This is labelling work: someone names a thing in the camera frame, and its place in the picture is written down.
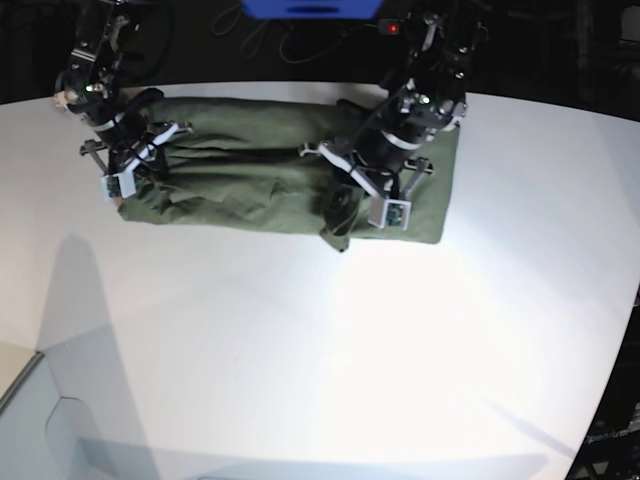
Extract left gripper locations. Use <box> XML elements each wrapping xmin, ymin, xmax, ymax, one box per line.
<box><xmin>299</xmin><ymin>141</ymin><xmax>434</xmax><ymax>235</ymax></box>

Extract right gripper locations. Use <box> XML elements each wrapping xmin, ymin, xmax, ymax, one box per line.
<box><xmin>79</xmin><ymin>121</ymin><xmax>193</xmax><ymax>181</ymax></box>

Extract green t-shirt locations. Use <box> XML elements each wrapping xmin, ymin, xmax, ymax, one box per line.
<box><xmin>118</xmin><ymin>97</ymin><xmax>459</xmax><ymax>252</ymax></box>

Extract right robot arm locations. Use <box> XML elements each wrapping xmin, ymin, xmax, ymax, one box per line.
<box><xmin>54</xmin><ymin>1</ymin><xmax>185</xmax><ymax>192</ymax></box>

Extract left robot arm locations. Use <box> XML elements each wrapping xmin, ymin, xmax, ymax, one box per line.
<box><xmin>300</xmin><ymin>1</ymin><xmax>487</xmax><ymax>238</ymax></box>

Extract black power strip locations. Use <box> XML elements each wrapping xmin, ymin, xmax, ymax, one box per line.
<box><xmin>376</xmin><ymin>18</ymin><xmax>413</xmax><ymax>36</ymax></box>

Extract blue box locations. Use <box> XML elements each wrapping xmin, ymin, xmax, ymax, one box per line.
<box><xmin>241</xmin><ymin>0</ymin><xmax>383</xmax><ymax>20</ymax></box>

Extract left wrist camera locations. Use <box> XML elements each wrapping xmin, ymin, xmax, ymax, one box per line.
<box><xmin>368</xmin><ymin>197</ymin><xmax>412</xmax><ymax>231</ymax></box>

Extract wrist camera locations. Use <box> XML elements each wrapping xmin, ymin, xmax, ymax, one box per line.
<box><xmin>100</xmin><ymin>171</ymin><xmax>137</xmax><ymax>200</ymax></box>
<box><xmin>368</xmin><ymin>197</ymin><xmax>412</xmax><ymax>231</ymax></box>

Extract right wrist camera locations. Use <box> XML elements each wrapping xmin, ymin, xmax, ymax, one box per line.
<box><xmin>100</xmin><ymin>171</ymin><xmax>137</xmax><ymax>200</ymax></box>

